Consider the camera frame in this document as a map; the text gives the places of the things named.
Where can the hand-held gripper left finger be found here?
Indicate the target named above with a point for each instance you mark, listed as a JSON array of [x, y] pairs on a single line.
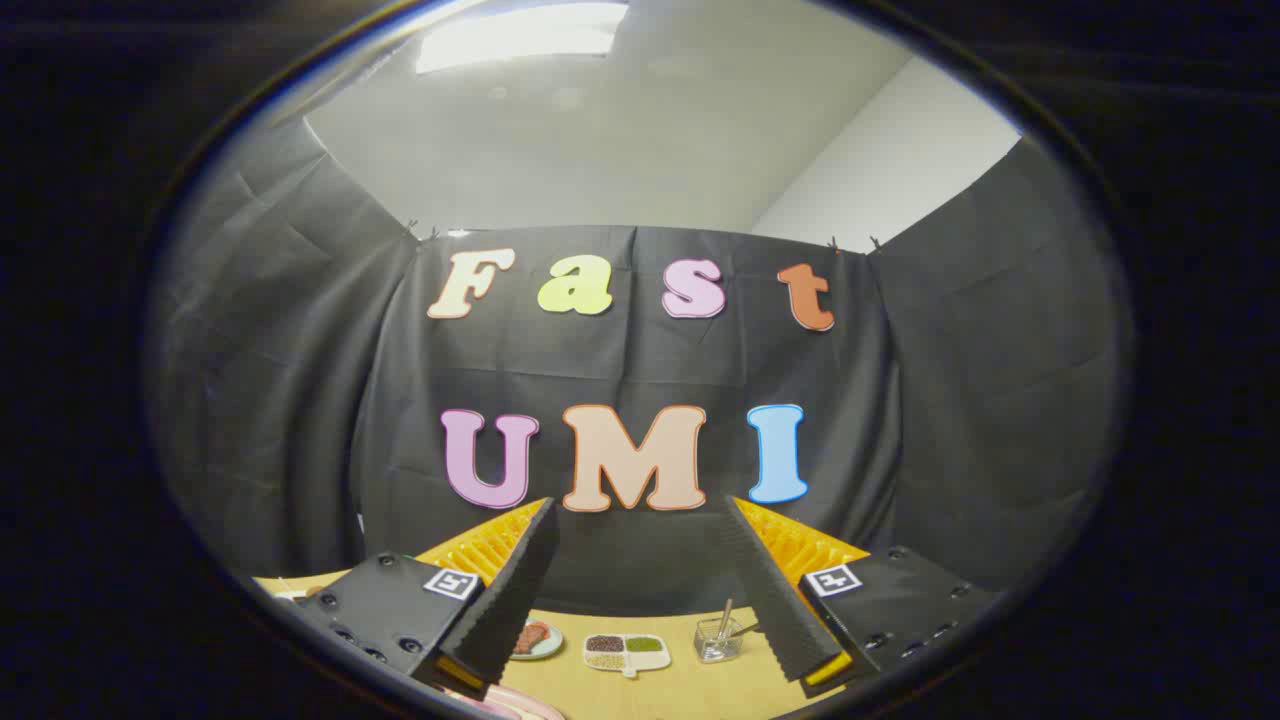
[[505, 600]]

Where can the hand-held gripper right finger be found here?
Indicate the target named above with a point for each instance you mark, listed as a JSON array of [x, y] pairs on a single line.
[[775, 600]]

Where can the brown meat piece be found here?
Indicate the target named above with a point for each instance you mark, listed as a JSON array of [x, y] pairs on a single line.
[[530, 636]]

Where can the wooden stick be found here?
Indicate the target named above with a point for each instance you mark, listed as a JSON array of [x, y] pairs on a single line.
[[724, 615]]

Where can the pale green plate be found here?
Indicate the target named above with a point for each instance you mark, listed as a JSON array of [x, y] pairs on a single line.
[[548, 645]]

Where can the square clear glass cup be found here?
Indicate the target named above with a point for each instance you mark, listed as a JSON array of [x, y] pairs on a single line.
[[716, 643]]

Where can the pink plate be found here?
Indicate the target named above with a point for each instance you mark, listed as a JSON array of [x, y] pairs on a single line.
[[520, 702]]

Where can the white divided spice dish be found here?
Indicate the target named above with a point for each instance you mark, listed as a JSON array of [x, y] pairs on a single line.
[[627, 652]]

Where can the black backdrop cloth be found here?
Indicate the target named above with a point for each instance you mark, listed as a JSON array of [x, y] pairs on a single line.
[[300, 400]]

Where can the ceiling light panel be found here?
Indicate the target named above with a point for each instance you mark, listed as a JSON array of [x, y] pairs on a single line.
[[520, 35]]

